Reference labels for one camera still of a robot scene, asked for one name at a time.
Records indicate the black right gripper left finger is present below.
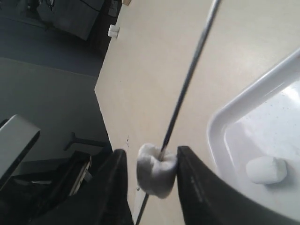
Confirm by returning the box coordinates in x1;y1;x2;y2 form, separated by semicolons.
31;149;134;225

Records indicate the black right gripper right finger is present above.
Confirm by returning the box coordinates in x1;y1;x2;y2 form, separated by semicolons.
177;146;298;225

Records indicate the white marshmallow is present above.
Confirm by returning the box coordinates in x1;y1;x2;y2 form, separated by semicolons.
246;156;287;185
136;143;177;199

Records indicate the thin metal skewer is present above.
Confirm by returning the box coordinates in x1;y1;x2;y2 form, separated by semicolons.
135;0;221;225

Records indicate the small white table clip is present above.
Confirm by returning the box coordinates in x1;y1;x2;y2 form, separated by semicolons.
107;24;120;38

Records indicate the white rectangular plastic tray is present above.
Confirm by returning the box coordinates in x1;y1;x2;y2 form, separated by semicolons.
207;50;300;220

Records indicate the grey monitor or box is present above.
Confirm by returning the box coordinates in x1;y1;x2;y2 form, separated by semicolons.
0;114;40;188

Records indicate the dark grey cabinet background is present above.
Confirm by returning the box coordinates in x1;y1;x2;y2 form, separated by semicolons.
23;0;122;42

